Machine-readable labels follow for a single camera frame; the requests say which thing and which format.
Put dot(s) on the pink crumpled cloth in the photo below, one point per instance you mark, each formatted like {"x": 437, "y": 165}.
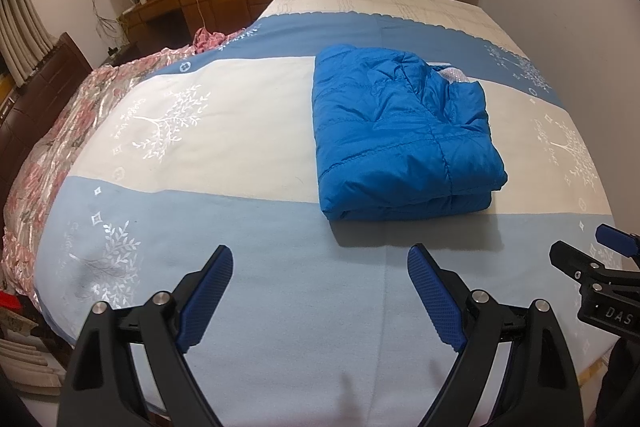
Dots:
{"x": 210, "y": 39}

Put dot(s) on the white ribbed object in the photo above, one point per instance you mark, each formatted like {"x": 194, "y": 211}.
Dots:
{"x": 30, "y": 362}

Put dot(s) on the wooden desk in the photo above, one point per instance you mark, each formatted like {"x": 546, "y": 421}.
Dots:
{"x": 175, "y": 7}

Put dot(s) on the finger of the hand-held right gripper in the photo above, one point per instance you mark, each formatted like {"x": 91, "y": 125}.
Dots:
{"x": 612, "y": 237}
{"x": 575, "y": 259}

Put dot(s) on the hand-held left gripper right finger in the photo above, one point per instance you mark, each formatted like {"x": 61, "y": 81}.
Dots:
{"x": 435, "y": 302}

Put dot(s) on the blue white printed bedsheet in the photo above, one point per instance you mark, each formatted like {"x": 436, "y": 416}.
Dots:
{"x": 250, "y": 132}

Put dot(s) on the beige curtain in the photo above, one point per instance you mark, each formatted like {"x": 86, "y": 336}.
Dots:
{"x": 25, "y": 37}

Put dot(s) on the dark wooden headboard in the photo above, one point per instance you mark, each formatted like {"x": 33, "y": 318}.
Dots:
{"x": 45, "y": 77}

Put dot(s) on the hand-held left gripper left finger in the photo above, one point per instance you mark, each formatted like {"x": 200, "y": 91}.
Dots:
{"x": 205, "y": 302}

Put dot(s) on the pink floral quilt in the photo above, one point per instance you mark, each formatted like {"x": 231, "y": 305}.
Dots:
{"x": 75, "y": 107}

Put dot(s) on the blue puffer jacket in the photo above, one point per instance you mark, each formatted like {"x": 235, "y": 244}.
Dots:
{"x": 390, "y": 137}

